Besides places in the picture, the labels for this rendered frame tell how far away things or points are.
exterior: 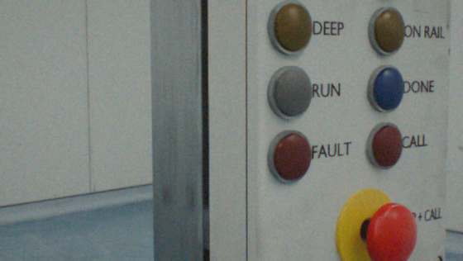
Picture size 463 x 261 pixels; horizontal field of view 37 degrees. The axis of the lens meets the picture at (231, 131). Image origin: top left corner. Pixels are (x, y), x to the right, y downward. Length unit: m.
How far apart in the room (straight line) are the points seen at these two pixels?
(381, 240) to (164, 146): 0.15
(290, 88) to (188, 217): 0.12
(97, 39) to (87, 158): 0.80
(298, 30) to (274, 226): 0.11
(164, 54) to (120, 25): 4.40
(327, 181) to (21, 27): 4.12
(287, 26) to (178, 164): 0.13
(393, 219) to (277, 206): 0.07
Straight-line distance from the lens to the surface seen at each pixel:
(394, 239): 0.43
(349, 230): 0.44
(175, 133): 0.45
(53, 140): 4.60
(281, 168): 0.39
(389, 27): 0.44
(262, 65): 0.38
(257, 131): 0.38
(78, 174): 4.72
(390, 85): 0.44
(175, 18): 0.45
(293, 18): 0.39
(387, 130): 0.44
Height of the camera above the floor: 0.96
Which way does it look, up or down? 6 degrees down
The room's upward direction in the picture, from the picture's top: straight up
